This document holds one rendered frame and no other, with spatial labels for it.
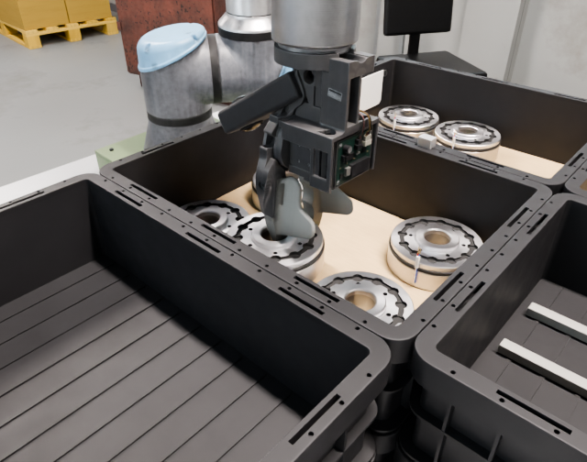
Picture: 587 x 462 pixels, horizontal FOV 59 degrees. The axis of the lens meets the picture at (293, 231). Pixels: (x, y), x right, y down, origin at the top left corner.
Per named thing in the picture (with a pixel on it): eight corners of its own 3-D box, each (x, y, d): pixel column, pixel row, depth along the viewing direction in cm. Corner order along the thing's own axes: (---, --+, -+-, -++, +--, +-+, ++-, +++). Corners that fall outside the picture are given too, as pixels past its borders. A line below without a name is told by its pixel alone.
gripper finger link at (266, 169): (262, 221, 51) (272, 132, 47) (250, 215, 51) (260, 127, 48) (293, 211, 54) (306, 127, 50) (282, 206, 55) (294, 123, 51)
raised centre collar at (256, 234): (240, 238, 54) (240, 233, 54) (273, 219, 57) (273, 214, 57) (275, 257, 51) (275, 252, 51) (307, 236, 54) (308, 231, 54)
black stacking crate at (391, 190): (114, 256, 65) (94, 173, 58) (279, 172, 83) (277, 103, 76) (384, 450, 43) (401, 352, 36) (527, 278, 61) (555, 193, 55)
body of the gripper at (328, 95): (326, 202, 46) (333, 63, 40) (257, 172, 51) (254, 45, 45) (375, 174, 51) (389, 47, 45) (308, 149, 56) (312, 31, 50)
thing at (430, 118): (368, 121, 88) (368, 117, 88) (394, 104, 95) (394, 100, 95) (423, 135, 84) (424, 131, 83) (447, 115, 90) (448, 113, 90)
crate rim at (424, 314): (96, 188, 59) (92, 169, 58) (278, 114, 78) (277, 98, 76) (399, 372, 37) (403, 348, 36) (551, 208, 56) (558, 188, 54)
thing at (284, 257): (205, 243, 54) (205, 238, 54) (272, 205, 60) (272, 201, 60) (276, 285, 49) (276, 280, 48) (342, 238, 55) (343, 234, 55)
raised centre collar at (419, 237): (406, 244, 58) (407, 239, 58) (425, 224, 61) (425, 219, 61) (449, 259, 56) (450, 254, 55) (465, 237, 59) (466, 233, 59)
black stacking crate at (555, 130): (280, 171, 83) (279, 102, 77) (384, 118, 101) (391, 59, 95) (528, 277, 61) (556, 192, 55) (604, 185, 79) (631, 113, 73)
